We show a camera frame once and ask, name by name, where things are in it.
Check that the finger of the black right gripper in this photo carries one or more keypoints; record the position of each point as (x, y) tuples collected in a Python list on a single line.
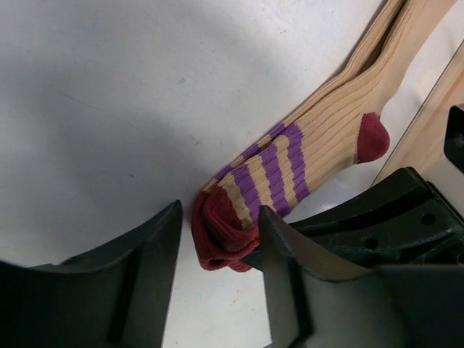
[(402, 224)]

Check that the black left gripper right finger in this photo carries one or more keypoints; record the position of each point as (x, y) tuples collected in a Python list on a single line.
[(318, 299)]

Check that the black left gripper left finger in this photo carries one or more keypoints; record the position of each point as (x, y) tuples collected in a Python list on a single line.
[(116, 295)]

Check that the tan sock with purple stripes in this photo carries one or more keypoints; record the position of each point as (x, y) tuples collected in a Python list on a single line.
[(336, 127)]

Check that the wooden compartment tray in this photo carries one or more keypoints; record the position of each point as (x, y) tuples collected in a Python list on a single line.
[(422, 144)]

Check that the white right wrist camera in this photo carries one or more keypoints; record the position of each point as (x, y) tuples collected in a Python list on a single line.
[(454, 137)]

